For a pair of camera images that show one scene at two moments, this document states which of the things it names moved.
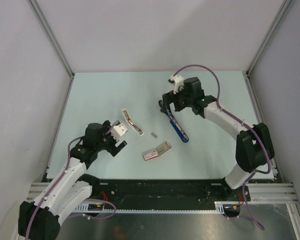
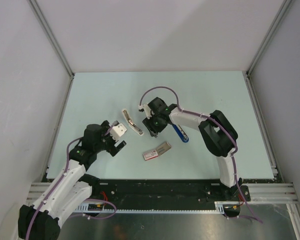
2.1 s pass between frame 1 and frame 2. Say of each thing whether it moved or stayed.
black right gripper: moved
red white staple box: stayed
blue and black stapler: stayed
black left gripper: stayed
